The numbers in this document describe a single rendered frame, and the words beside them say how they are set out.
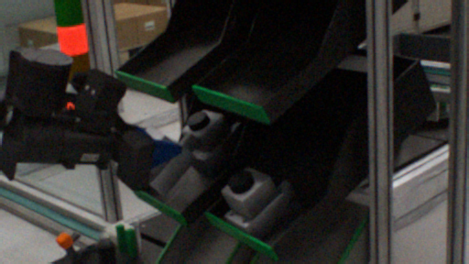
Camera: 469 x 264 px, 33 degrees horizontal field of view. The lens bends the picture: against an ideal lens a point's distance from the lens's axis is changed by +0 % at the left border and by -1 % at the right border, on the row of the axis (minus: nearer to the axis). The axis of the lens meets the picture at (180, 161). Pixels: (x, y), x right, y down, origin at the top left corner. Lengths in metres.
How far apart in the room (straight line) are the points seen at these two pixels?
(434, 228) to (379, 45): 0.89
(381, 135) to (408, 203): 0.82
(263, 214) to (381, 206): 0.13
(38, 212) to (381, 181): 0.97
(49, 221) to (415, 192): 0.77
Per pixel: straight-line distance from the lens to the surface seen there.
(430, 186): 1.76
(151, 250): 1.41
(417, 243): 1.63
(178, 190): 1.04
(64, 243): 1.27
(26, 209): 1.75
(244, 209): 0.89
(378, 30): 0.85
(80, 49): 1.43
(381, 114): 0.87
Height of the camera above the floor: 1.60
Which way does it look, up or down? 20 degrees down
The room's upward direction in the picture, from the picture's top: 6 degrees counter-clockwise
